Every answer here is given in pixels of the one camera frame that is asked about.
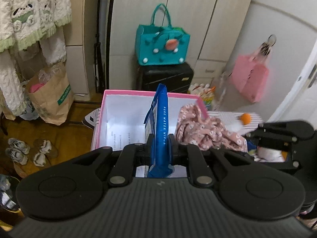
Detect pink floral scrunchie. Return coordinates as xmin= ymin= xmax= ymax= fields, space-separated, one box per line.
xmin=174 ymin=104 xmax=248 ymax=153

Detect blue wet wipes pack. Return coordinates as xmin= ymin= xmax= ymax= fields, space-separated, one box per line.
xmin=144 ymin=84 xmax=173 ymax=178

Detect orange egg sponge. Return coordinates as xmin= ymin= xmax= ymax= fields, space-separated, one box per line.
xmin=239 ymin=113 xmax=252 ymax=125

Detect white brown plush dog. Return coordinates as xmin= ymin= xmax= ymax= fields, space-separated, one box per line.
xmin=236 ymin=136 xmax=287 ymax=163

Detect white door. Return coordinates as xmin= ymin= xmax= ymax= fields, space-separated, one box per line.
xmin=269 ymin=45 xmax=316 ymax=128

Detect pink storage box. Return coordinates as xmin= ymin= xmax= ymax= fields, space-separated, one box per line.
xmin=90 ymin=89 xmax=209 ymax=179

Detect striped tablecloth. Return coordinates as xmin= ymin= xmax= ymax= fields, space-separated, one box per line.
xmin=82 ymin=108 xmax=262 ymax=135

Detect black suitcase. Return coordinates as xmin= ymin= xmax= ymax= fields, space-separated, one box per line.
xmin=136 ymin=62 xmax=194 ymax=93

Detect pink tote bag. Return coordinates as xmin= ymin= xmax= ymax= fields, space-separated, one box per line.
xmin=230 ymin=42 xmax=271 ymax=103

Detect brown slippers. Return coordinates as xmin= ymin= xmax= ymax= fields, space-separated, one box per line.
xmin=31 ymin=139 xmax=59 ymax=168

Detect black clothes rack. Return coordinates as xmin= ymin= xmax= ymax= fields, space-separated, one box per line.
xmin=94 ymin=0 xmax=114 ymax=93

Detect brown paper bag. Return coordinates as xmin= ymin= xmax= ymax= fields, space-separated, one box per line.
xmin=26 ymin=62 xmax=74 ymax=125

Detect teal felt handbag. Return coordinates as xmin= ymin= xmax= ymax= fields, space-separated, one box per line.
xmin=135 ymin=3 xmax=190 ymax=66

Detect grey sneakers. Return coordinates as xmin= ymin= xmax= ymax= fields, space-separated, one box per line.
xmin=5 ymin=138 xmax=30 ymax=165

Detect beige wooden wardrobe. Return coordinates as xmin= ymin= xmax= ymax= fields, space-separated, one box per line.
xmin=105 ymin=0 xmax=251 ymax=90

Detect cream knit cardigan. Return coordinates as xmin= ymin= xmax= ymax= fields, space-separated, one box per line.
xmin=1 ymin=0 xmax=72 ymax=116

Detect metal wall hook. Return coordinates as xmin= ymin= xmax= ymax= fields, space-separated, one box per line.
xmin=266 ymin=34 xmax=277 ymax=47

